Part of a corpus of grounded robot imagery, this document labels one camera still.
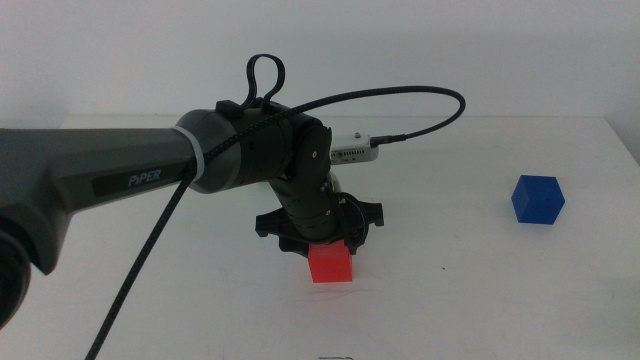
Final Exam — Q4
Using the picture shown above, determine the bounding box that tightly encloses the blue cube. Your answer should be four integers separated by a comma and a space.
510, 174, 567, 226

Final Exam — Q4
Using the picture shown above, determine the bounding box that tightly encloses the black looped cable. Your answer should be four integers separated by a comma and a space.
243, 53, 287, 112

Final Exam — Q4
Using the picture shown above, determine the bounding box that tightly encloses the red cube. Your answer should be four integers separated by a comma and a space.
306, 239, 354, 285

